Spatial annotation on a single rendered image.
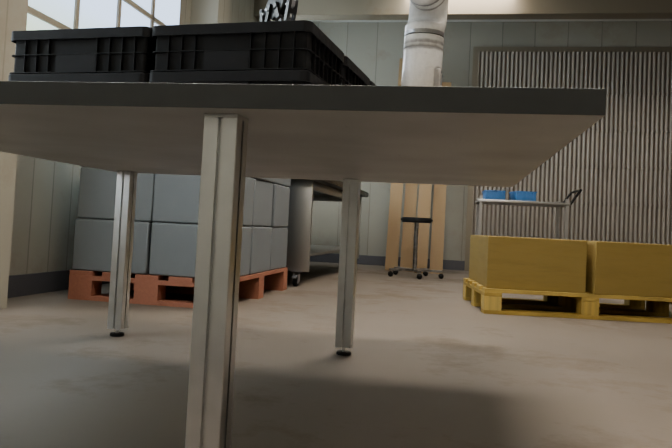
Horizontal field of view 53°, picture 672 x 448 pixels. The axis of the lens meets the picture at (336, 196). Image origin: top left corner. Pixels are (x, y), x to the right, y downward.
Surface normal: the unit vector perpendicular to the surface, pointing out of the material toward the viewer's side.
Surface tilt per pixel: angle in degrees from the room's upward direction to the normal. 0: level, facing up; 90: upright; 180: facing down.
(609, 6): 90
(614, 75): 90
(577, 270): 90
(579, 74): 90
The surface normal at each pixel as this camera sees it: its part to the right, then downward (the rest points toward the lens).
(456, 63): -0.18, -0.05
